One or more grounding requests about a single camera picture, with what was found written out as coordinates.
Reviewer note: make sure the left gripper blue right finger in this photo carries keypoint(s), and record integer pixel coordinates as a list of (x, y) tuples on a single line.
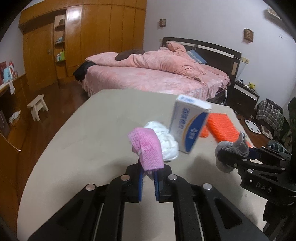
[(202, 212)]

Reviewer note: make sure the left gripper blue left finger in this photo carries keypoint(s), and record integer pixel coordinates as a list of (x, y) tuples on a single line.
[(95, 212)]

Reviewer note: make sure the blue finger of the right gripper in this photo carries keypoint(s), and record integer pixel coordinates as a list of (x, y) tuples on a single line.
[(265, 153), (244, 163)]

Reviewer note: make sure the grey sock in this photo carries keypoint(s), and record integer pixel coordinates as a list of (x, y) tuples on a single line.
[(239, 147)]

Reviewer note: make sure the large orange foam net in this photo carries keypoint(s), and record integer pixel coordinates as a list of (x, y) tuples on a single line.
[(221, 127)]

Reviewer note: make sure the small orange foam net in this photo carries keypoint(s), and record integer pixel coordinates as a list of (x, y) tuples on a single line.
[(204, 132)]

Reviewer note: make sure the white blue carton box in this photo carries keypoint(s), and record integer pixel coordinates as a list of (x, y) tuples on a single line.
[(189, 117)]

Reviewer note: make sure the white tissue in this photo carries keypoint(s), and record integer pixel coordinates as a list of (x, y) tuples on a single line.
[(169, 145)]

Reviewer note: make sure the pink face mask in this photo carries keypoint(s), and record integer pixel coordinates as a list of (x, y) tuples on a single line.
[(146, 145)]

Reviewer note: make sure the white bathroom scale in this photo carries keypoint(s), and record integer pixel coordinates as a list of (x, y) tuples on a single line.
[(252, 126)]

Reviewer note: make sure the dark patterned curtain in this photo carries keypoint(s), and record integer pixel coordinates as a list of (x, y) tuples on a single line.
[(289, 134)]

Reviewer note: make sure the plaid cloth covered chair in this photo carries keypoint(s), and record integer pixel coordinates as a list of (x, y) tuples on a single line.
[(268, 112)]

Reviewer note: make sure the black white nightstand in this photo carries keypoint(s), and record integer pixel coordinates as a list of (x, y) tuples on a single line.
[(241, 99)]

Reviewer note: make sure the yellow plush toy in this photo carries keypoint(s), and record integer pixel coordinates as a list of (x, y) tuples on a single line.
[(251, 86)]

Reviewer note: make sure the beige table cloth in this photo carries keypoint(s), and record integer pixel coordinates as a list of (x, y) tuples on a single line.
[(93, 147)]

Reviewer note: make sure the black headboard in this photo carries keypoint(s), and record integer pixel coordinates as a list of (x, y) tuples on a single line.
[(225, 59)]

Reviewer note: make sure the bed with pink sheet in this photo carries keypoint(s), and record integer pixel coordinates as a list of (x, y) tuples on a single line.
[(213, 87)]

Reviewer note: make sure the blue pillow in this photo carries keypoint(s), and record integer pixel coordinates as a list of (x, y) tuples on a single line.
[(194, 55)]

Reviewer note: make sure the pink duvet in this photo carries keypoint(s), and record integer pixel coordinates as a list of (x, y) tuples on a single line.
[(173, 59)]

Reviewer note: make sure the small white stool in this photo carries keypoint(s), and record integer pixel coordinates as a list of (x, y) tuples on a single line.
[(36, 105)]

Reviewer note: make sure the air conditioner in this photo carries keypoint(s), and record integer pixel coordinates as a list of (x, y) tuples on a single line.
[(273, 15)]

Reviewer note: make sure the black garment on bed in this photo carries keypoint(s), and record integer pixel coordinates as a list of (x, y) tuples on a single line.
[(81, 71)]

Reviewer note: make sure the wooden side desk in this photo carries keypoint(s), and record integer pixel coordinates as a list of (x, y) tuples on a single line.
[(14, 117)]

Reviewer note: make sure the light blue kettle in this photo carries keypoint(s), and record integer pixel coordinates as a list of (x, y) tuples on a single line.
[(8, 73)]

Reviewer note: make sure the wooden wardrobe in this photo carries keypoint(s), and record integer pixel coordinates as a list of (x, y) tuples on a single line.
[(59, 35)]

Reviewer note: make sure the wall socket plate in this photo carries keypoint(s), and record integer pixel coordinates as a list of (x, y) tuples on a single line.
[(244, 60)]

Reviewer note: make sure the right wall lamp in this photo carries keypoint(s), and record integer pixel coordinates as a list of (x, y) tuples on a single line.
[(248, 35)]

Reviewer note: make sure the wall lamp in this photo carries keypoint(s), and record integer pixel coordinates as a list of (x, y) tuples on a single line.
[(248, 35), (162, 22)]

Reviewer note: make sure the left wall lamp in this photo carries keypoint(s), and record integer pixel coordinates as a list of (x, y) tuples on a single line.
[(162, 22)]

